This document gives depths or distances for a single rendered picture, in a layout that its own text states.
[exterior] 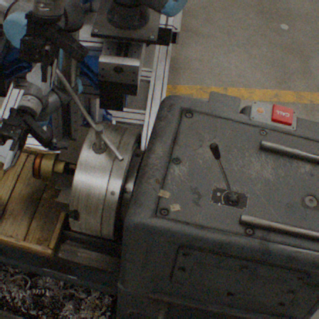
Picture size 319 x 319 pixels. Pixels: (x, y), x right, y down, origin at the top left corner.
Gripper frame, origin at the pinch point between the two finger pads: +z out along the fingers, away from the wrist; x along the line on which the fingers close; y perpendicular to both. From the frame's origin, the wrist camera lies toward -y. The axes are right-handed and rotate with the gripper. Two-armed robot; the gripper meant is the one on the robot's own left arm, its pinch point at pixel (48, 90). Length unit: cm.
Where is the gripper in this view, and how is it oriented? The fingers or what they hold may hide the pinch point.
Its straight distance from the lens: 137.8
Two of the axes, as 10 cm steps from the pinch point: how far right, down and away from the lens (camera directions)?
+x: -1.7, 4.9, -8.5
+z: -1.6, 8.4, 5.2
